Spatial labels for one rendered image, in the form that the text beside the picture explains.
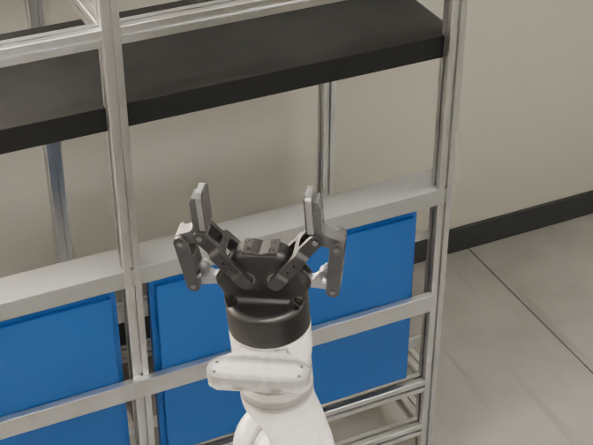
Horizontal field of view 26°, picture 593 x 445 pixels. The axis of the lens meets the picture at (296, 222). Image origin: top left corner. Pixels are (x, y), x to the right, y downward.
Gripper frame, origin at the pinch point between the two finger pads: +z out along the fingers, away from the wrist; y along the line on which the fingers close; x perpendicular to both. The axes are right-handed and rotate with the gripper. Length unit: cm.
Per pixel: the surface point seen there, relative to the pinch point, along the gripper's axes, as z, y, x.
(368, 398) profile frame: -188, -16, -164
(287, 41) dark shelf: -82, -31, -173
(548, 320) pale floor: -226, 35, -244
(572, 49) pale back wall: -159, 40, -307
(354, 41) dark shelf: -83, -16, -176
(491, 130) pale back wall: -180, 14, -289
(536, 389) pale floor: -224, 31, -209
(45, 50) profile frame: -60, -72, -129
